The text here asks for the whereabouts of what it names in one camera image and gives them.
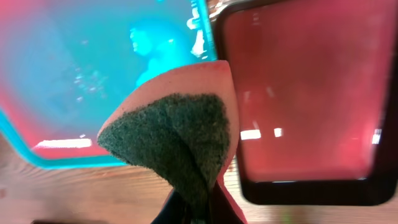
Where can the black tray with red water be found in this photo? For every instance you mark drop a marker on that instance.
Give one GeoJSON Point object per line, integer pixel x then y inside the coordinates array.
{"type": "Point", "coordinates": [316, 83]}

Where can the teal serving tray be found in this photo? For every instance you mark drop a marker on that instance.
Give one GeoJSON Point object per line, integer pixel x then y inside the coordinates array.
{"type": "Point", "coordinates": [66, 65]}

